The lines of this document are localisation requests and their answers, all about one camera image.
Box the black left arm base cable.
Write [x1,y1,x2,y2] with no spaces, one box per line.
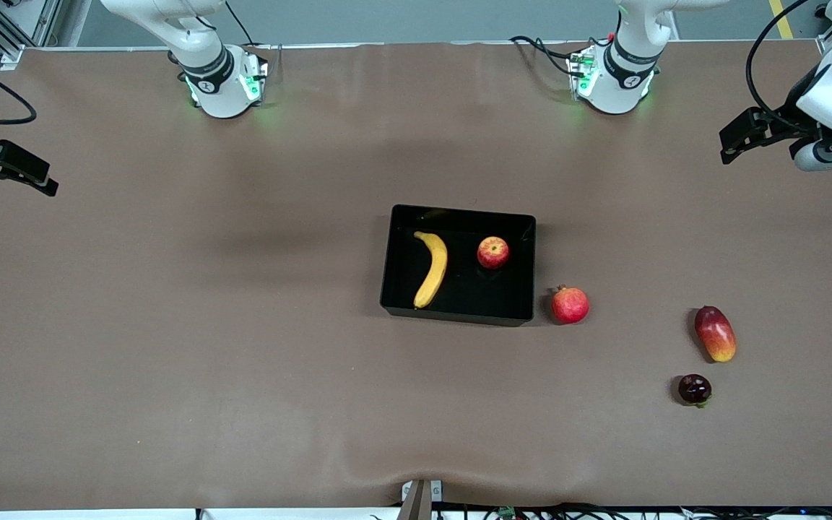
[508,35,592,77]

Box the red yellow apple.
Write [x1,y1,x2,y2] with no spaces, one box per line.
[477,236,511,270]

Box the large table cover mat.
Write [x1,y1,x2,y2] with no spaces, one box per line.
[0,40,832,511]

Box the yellow banana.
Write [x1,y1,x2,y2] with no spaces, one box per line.
[413,230,449,310]

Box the silver camera mount clamp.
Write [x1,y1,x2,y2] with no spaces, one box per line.
[400,479,443,520]

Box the black right arm base cable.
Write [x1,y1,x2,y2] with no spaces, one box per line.
[224,0,256,48]

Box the black arm base cable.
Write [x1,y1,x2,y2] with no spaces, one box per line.
[508,35,592,77]
[224,0,256,48]

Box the black rectangular plastic tray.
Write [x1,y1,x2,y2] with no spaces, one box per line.
[379,204,537,327]

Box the dark purple mangosteen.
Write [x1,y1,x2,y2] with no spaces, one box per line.
[678,373,713,409]

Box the red yellow mango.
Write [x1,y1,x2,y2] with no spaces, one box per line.
[694,305,737,363]

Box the red pomegranate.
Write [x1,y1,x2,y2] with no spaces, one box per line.
[550,285,591,326]

